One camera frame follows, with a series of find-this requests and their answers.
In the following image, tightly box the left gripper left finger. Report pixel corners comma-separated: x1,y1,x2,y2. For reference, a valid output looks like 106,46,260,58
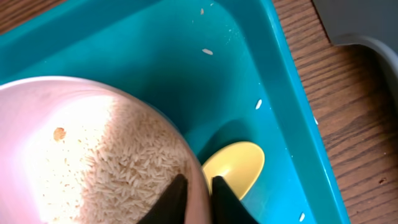
137,174,188,224

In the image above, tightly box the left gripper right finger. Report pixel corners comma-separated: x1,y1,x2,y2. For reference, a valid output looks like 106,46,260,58
211,176,258,224

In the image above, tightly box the pink bowl with rice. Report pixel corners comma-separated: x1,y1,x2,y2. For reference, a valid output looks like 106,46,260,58
1,77,212,223

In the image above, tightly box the grey dishwasher rack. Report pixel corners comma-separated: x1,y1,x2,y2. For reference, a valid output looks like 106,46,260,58
313,0,397,100

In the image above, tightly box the yellow plastic spoon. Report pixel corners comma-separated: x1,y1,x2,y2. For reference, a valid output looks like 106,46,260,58
202,141,265,200

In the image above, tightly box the teal serving tray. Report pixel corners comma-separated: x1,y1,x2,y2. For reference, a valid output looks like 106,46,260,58
1,0,349,223

